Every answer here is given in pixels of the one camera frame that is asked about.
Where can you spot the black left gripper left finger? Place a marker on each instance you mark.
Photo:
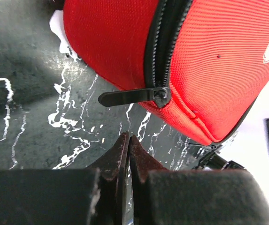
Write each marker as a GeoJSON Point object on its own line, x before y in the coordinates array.
{"type": "Point", "coordinates": [95, 195]}

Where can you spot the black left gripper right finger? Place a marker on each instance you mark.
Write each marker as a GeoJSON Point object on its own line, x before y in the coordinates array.
{"type": "Point", "coordinates": [193, 197]}

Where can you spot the red black medicine case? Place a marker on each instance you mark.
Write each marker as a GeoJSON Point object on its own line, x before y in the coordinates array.
{"type": "Point", "coordinates": [199, 65]}

